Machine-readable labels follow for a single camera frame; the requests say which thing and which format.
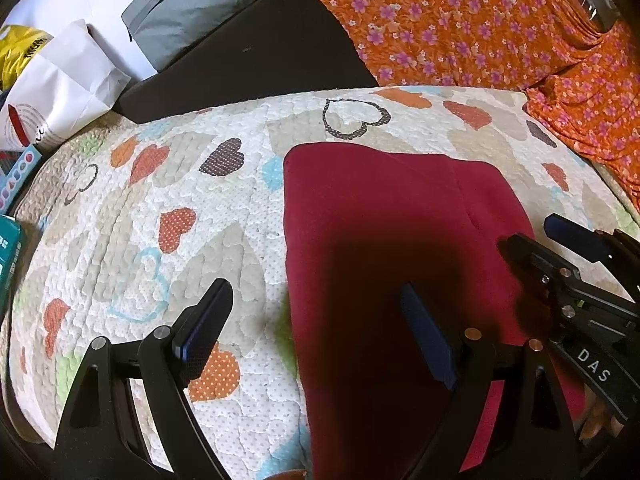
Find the dark red garment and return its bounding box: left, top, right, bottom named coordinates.
left=283, top=142, right=584, bottom=479

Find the person's right hand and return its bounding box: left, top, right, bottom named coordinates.
left=574, top=386, right=624, bottom=441

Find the heart patterned quilted mat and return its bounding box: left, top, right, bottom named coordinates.
left=1, top=87, right=639, bottom=479

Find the teal box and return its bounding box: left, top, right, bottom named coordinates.
left=0, top=214, right=23, bottom=318

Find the orange floral fabric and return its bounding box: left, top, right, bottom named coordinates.
left=320, top=0, right=639, bottom=202

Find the light blue patterned box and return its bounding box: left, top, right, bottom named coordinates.
left=0, top=144, right=42, bottom=214

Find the dark brown cushion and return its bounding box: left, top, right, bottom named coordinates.
left=114, top=0, right=378, bottom=124

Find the white paper bag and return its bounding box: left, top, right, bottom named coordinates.
left=1, top=20, right=130, bottom=152

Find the yellow packet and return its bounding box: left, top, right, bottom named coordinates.
left=0, top=25, right=52, bottom=91

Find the grey pouch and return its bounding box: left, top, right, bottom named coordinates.
left=122, top=0, right=256, bottom=72

